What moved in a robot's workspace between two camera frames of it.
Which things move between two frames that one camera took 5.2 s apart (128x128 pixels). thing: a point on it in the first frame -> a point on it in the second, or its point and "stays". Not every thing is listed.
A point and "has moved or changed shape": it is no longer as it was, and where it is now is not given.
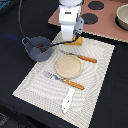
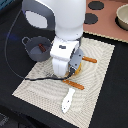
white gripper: x=72 y=23 -> x=65 y=54
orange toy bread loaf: x=76 y=42 has moved or changed shape
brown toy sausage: x=42 y=49 stays
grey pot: x=39 y=48 stays
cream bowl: x=121 y=18 stays
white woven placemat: x=68 y=83 stays
